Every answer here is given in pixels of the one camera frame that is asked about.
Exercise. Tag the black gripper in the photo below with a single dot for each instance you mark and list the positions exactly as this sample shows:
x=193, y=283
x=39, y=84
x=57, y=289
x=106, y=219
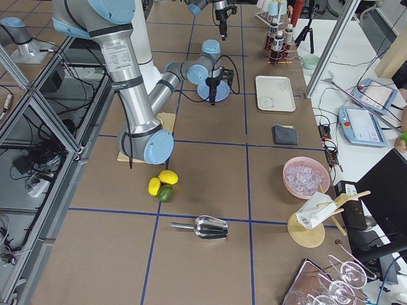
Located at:
x=213, y=82
x=220, y=16

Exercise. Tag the blue plate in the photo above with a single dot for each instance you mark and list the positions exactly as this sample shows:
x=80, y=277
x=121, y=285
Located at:
x=222, y=91

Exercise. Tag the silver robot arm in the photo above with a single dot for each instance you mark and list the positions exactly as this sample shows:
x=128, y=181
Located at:
x=109, y=24
x=196, y=7

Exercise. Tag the white cup rack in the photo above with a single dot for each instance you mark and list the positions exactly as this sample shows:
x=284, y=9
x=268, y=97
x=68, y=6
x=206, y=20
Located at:
x=272, y=10

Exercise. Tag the tea bottle one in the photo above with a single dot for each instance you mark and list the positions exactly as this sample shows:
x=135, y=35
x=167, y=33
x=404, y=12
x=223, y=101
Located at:
x=273, y=29

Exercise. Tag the wooden cutting board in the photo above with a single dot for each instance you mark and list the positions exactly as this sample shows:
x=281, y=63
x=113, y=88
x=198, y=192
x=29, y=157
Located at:
x=168, y=122

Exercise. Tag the tea bottle two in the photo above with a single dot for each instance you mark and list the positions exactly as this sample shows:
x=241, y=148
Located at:
x=278, y=41

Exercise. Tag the cream bear tray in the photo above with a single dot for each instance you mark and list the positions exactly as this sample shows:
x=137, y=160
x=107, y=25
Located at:
x=274, y=93

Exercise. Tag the tea bottle three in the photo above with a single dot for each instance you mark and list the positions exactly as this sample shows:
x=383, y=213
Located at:
x=288, y=34

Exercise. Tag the red bottle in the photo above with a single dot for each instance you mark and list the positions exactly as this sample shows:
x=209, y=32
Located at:
x=297, y=11

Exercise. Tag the grey folded cloth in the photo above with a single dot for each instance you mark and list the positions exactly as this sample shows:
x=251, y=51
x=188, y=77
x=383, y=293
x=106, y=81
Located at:
x=285, y=135

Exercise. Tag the black tripod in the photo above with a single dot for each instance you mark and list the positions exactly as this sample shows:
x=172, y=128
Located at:
x=307, y=30

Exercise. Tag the green bowl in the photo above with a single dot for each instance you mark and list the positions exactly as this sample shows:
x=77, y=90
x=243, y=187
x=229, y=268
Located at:
x=310, y=61

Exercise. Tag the yellow lemon upper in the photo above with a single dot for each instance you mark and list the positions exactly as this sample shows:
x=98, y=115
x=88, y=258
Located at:
x=168, y=177

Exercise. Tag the yellow lemon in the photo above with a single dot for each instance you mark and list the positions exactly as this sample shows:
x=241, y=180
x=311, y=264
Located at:
x=154, y=186
x=168, y=177

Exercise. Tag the yellow lemon lower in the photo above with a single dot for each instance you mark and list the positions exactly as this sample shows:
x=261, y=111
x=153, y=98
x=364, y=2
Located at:
x=154, y=186

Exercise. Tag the green lime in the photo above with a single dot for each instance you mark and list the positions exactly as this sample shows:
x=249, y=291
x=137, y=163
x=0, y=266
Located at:
x=165, y=193

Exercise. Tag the long reacher grabber stick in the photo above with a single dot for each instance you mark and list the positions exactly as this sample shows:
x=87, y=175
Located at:
x=363, y=105

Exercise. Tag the pink bowl of ice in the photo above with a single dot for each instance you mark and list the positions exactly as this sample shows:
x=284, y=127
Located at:
x=304, y=176

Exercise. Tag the steel ice scoop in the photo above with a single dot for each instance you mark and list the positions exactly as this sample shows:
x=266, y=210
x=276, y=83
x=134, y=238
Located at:
x=206, y=227

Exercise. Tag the blue teach pendant near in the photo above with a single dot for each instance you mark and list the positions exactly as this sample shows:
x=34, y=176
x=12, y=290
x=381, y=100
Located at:
x=360, y=127

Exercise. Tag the blue teach pendant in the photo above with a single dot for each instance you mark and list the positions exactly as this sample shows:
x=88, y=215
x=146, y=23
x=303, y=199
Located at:
x=360, y=127
x=375, y=95

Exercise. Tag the white paper bag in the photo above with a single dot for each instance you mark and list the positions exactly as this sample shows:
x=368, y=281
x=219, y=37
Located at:
x=316, y=210

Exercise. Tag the blue teach pendant far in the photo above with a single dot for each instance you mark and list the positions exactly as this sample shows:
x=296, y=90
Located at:
x=375, y=95

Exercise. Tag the wooden stand with base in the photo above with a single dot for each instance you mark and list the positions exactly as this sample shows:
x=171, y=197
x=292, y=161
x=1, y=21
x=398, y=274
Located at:
x=311, y=238

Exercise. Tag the black monitor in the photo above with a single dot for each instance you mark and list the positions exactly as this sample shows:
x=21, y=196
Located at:
x=387, y=205

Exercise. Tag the wine glass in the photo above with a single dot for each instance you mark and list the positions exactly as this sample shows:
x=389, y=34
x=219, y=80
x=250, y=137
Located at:
x=348, y=271

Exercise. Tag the copper wire bottle rack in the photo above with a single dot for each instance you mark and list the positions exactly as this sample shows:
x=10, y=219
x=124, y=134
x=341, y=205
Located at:
x=285, y=56

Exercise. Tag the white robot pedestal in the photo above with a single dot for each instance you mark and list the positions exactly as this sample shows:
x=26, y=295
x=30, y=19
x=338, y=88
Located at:
x=140, y=41

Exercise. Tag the aluminium frame post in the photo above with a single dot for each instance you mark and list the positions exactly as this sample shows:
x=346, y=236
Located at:
x=338, y=30

